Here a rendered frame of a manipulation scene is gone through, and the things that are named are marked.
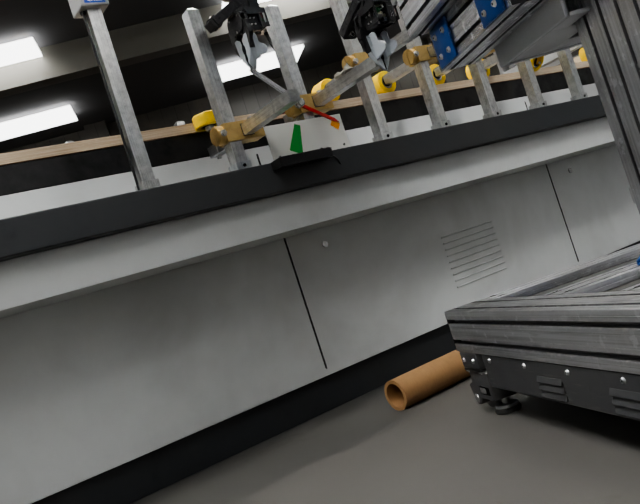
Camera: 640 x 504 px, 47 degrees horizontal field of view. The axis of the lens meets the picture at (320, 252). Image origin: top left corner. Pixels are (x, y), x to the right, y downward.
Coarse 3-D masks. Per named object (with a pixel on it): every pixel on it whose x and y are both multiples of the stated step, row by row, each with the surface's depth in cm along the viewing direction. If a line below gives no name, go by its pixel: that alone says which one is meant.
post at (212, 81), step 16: (192, 16) 190; (192, 32) 190; (192, 48) 192; (208, 48) 190; (208, 64) 189; (208, 80) 189; (208, 96) 191; (224, 96) 190; (224, 112) 189; (240, 144) 190; (240, 160) 189
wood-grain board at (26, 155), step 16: (576, 64) 314; (464, 80) 273; (496, 80) 283; (384, 96) 250; (400, 96) 254; (160, 128) 202; (176, 128) 205; (192, 128) 207; (64, 144) 187; (80, 144) 189; (96, 144) 191; (112, 144) 194; (0, 160) 177; (16, 160) 179; (32, 160) 182
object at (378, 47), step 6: (366, 36) 180; (372, 36) 179; (372, 42) 180; (378, 42) 178; (384, 42) 177; (372, 48) 180; (378, 48) 179; (384, 48) 178; (372, 54) 180; (378, 54) 180; (378, 60) 181; (384, 66) 181
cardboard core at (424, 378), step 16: (416, 368) 192; (432, 368) 192; (448, 368) 193; (464, 368) 196; (400, 384) 185; (416, 384) 186; (432, 384) 189; (448, 384) 193; (400, 400) 190; (416, 400) 187
